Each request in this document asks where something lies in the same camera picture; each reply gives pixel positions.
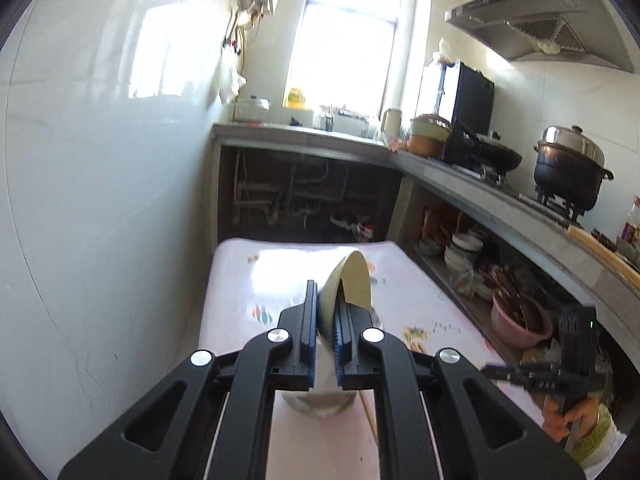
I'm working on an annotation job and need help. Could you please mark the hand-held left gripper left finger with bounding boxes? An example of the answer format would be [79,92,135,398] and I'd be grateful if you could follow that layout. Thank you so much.
[57,280,321,480]

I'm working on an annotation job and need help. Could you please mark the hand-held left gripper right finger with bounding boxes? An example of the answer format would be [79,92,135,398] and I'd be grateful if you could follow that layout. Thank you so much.
[334,300,586,480]

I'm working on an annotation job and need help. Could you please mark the steel utensil holder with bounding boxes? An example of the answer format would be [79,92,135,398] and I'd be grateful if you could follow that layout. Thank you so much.
[280,332,358,418]

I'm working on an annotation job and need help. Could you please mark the wooden chopstick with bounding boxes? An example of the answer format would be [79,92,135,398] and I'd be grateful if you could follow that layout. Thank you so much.
[359,392,380,445]

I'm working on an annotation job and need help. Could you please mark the cream yellow spoon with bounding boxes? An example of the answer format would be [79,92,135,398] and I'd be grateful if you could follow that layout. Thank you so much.
[317,250,375,336]

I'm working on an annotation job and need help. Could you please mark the person's right forearm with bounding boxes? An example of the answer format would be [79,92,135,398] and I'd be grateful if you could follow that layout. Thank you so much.
[570,402,632,467]

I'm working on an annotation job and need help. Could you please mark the bundle of wooden utensils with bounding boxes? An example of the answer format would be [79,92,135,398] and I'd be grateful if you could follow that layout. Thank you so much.
[480,265,546,331]

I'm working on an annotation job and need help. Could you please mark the person's right hand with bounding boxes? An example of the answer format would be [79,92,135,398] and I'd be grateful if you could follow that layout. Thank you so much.
[542,395,601,443]

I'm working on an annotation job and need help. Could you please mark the pink plastic basin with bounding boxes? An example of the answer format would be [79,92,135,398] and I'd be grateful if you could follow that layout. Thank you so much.
[490,290,553,351]

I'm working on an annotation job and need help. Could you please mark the pink printed tablecloth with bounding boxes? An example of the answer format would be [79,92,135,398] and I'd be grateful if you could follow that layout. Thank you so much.
[197,237,546,480]

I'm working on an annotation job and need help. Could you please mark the clear plastic bag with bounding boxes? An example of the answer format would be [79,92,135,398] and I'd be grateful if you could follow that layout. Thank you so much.
[452,267,481,298]

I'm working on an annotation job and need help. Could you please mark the wooden cutting board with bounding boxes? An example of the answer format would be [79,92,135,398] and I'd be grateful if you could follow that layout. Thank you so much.
[567,224,640,286]

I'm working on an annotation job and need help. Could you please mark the stack of white bowls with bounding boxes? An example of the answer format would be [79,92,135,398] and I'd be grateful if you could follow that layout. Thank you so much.
[444,232,486,273]

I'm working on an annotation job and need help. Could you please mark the sauce bottle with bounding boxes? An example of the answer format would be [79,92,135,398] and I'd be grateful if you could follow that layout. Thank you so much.
[620,195,640,248]

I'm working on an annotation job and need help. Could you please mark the gas stove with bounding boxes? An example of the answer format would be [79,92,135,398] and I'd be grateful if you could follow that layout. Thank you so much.
[450,160,586,222]

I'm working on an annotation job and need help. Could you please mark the under-sink drain pipes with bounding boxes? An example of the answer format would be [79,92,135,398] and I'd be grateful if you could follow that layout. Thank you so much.
[232,150,351,226]

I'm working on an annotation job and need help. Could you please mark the black steamer pot steel lid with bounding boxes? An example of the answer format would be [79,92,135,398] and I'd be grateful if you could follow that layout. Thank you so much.
[532,125,615,211]

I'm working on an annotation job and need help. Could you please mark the grey kitchen counter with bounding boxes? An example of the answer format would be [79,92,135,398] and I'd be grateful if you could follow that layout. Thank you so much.
[212,122,640,351]

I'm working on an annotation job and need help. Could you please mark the black wok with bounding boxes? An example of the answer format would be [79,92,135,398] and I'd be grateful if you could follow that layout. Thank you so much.
[445,120,523,171]

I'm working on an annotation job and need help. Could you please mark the orange pot with lid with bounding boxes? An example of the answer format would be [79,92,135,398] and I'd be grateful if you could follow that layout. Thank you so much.
[407,114,453,158]

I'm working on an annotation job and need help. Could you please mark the cream kettle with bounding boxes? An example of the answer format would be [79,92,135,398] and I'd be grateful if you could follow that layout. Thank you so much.
[381,108,405,143]

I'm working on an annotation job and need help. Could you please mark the white rice cooker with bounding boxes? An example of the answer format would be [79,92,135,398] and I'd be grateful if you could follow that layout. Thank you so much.
[232,95,271,123]

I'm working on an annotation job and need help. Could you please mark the black countertop appliance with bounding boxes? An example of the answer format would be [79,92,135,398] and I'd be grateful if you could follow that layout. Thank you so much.
[417,60,496,137]

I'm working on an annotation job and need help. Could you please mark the hanging white plastic bag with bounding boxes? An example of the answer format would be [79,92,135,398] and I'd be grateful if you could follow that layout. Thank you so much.
[217,45,248,106]

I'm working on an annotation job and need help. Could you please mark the kitchen window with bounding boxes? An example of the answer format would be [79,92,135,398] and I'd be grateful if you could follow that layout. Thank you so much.
[285,0,408,116]

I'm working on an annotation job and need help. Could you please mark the steel range hood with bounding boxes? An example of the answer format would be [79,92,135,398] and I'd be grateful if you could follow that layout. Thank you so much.
[444,0,636,73]

